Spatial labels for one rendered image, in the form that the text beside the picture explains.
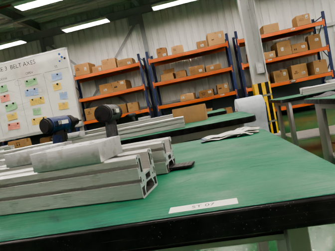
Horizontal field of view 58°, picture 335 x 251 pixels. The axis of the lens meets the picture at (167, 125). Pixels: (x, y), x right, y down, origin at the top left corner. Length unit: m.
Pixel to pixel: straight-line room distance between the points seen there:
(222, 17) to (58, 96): 8.53
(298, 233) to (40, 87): 3.84
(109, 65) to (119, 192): 10.30
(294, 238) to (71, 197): 0.43
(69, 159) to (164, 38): 11.04
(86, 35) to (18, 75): 8.28
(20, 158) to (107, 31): 11.30
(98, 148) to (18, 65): 3.77
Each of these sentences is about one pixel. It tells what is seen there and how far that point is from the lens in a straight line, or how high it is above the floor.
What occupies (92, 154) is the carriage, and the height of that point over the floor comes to 0.88.
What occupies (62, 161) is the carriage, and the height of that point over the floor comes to 0.88.
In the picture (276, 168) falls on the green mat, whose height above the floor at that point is 0.78.
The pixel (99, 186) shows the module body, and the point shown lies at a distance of 0.64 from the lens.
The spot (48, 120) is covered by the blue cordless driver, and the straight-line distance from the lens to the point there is 1.16.
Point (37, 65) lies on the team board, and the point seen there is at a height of 1.81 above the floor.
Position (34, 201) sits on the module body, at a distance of 0.72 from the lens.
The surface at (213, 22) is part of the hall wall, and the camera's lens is 11.58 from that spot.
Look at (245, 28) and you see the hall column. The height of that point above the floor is 2.26.
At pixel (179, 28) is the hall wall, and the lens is 11.59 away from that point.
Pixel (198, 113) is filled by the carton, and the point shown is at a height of 0.85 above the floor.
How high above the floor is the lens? 0.94
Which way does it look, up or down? 3 degrees down
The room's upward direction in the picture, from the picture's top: 11 degrees counter-clockwise
